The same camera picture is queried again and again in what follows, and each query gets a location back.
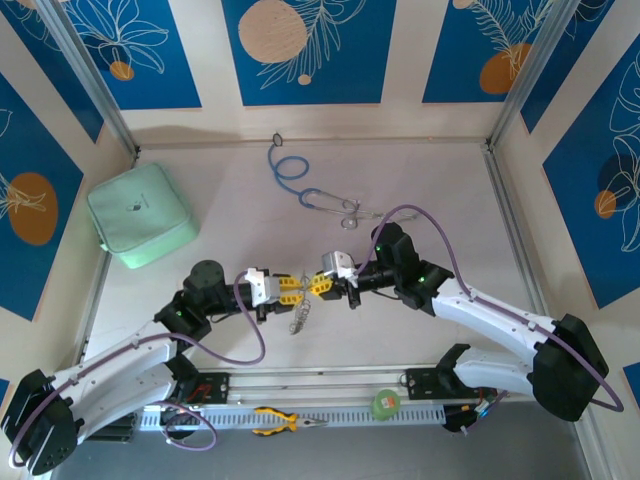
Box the keyring with metal chain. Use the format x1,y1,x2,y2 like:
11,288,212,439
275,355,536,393
288,272,315,336

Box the blue stethoscope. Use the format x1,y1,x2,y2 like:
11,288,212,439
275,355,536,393
266,131,362,214

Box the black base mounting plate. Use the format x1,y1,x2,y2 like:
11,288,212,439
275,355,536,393
403,367,442,401
197,370,232,405

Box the mint green fabric pouch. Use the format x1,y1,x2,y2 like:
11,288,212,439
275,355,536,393
87,162,201,271

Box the green tape roll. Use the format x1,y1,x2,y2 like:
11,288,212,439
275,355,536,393
369,387,401,421

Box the black extrusion bar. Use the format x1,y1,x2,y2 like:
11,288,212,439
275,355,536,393
82,410,139,444

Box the aluminium table edge rail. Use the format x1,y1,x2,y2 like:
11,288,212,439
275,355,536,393
137,139,491,150
480,142,619,480
73,149,142,369

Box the yellow handled pliers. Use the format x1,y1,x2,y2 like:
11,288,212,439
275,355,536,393
251,406,330,436

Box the grey slotted cable tray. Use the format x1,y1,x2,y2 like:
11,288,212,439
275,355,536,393
139,402,447,431

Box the thin multicolour wire bundle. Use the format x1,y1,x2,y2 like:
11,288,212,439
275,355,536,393
443,389,511,437

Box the aluminium frame post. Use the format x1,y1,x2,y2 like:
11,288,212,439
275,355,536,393
34,0,142,156
487,0,574,151

